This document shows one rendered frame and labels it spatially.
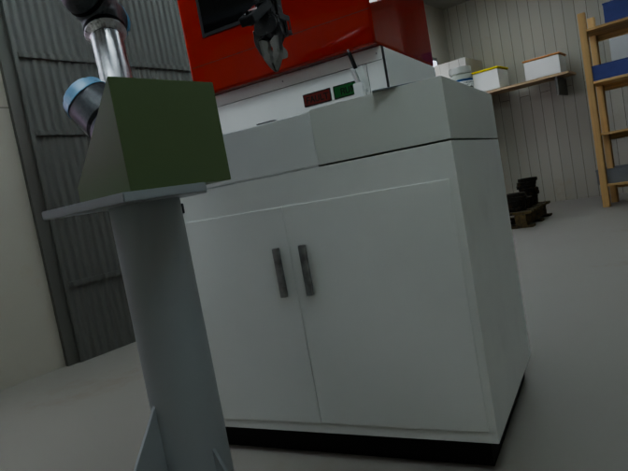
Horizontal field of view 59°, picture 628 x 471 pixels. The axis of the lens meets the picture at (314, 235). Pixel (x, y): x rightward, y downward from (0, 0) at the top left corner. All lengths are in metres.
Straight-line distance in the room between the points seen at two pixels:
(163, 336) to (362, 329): 0.51
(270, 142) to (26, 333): 2.33
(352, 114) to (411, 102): 0.15
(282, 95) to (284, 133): 0.74
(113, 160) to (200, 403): 0.57
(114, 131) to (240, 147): 0.48
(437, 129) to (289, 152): 0.40
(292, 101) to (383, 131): 0.88
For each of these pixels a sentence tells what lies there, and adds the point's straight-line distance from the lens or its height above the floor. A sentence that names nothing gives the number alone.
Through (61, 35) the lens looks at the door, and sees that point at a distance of 3.89.
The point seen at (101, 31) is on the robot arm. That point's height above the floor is 1.29.
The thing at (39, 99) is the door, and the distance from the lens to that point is 3.68.
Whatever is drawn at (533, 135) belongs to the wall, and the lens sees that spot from 8.47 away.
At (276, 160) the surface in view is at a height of 0.86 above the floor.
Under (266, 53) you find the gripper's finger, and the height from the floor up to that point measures 1.14.
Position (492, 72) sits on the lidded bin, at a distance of 8.07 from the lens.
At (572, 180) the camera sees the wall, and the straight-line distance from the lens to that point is 8.39.
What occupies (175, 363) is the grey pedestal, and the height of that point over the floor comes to 0.44.
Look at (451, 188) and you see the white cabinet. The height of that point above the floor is 0.71.
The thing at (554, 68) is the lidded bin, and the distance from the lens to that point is 7.88.
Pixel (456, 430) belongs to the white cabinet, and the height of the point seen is 0.11.
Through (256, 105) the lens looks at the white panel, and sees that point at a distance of 2.29.
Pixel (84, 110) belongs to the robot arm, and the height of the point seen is 1.03.
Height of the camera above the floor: 0.76
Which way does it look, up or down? 5 degrees down
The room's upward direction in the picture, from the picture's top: 10 degrees counter-clockwise
